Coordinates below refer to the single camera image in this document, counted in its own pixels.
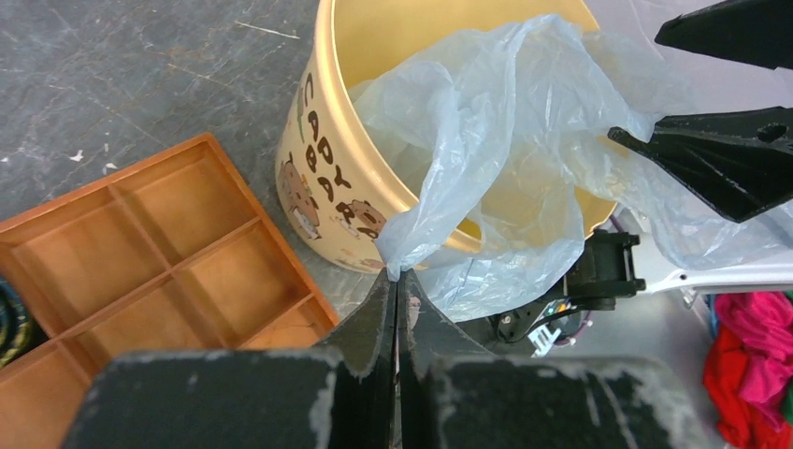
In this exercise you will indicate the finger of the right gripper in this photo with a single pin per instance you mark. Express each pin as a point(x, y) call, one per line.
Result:
point(753, 32)
point(738, 163)

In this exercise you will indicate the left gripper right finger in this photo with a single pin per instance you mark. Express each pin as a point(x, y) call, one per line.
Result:
point(456, 394)

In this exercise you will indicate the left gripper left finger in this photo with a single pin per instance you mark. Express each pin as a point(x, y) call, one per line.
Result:
point(337, 393)

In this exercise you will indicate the yellow round trash bin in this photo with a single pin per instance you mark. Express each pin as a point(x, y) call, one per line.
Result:
point(332, 182)

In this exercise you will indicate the light blue plastic trash bag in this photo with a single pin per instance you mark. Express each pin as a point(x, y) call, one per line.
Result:
point(497, 129)

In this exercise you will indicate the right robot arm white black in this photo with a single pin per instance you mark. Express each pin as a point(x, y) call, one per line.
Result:
point(619, 279)

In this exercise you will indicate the pink cloth pile outside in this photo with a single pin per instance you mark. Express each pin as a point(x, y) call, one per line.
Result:
point(762, 322)

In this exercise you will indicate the orange compartment tray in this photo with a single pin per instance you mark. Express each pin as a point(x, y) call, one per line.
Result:
point(174, 252)

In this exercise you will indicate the red cloth outside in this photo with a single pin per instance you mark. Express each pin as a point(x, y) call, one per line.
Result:
point(740, 424)

